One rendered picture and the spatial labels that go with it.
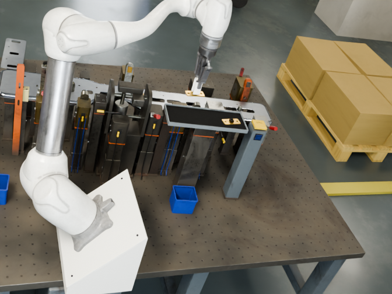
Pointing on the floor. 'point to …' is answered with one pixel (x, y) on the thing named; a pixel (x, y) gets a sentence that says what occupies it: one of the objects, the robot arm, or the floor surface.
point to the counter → (357, 18)
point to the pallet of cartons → (342, 95)
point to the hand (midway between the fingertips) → (196, 86)
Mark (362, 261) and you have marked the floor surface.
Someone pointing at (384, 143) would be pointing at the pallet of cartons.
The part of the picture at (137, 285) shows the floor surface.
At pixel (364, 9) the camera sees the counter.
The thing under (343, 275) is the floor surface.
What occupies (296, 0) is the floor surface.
